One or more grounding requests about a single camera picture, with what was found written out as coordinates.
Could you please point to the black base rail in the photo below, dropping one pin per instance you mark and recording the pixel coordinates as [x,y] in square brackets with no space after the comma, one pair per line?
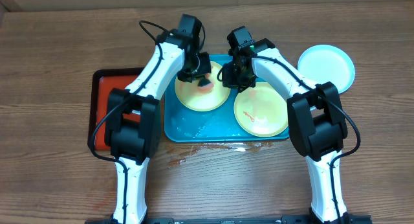
[286,219]

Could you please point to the yellow plate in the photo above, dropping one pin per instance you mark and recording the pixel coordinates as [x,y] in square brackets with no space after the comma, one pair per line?
[261,111]
[191,96]

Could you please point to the light blue plate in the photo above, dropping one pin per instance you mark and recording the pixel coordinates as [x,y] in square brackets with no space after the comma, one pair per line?
[327,63]

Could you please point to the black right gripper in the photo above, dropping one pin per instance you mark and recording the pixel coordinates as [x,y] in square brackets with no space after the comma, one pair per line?
[231,81]

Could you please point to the red black sponge tray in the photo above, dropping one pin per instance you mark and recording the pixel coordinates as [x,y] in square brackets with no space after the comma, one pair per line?
[103,82]

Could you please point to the teal plastic tray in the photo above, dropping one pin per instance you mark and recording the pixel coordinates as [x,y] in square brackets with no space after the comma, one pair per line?
[182,124]

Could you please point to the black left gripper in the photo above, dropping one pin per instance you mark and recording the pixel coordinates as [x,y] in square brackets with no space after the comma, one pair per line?
[206,68]

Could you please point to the orange green sponge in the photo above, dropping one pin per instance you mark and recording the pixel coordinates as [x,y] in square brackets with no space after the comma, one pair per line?
[204,84]

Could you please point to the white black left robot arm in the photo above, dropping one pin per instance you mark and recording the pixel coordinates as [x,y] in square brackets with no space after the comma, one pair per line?
[132,122]

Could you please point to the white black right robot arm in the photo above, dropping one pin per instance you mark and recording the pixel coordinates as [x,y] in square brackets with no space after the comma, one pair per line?
[317,122]

